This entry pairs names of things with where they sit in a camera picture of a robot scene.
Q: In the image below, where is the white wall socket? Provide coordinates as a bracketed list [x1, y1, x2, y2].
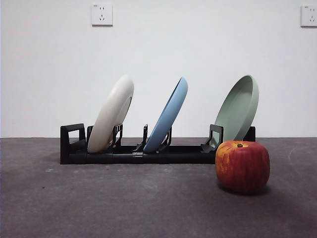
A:
[91, 4, 113, 26]
[300, 4, 317, 28]

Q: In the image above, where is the cream yellow round plate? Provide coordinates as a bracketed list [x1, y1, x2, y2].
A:
[87, 74, 135, 153]

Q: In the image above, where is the black plastic plate rack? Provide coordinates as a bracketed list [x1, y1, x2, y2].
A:
[60, 123, 256, 165]

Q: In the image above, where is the blue round plate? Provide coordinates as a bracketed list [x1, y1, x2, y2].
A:
[143, 76, 189, 153]

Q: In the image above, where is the green round plate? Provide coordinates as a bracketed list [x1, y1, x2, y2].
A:
[213, 75, 260, 144]

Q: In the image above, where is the red yellow apple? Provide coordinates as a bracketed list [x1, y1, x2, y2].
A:
[215, 140, 270, 195]

